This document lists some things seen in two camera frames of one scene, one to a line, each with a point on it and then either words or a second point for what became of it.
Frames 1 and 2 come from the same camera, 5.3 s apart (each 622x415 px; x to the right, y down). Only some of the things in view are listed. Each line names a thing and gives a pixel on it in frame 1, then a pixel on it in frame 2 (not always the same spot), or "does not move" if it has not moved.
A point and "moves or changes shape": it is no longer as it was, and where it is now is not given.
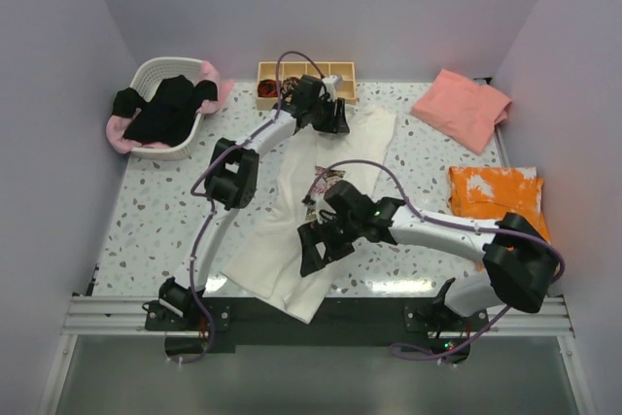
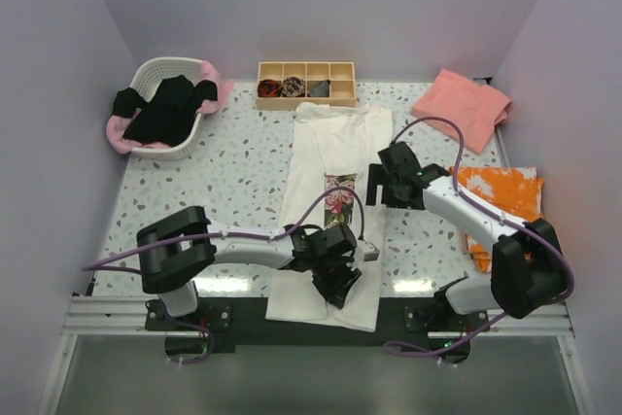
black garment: (169, 116) does not move
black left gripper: (335, 123) -> (336, 291)
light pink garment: (117, 125) does not move
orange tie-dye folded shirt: (490, 192) does not move
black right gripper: (312, 233) -> (378, 176)
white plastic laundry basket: (148, 77) does not move
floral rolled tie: (290, 85) does not move
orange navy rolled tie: (267, 87) does not move
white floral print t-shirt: (266, 260) moves or changes shape
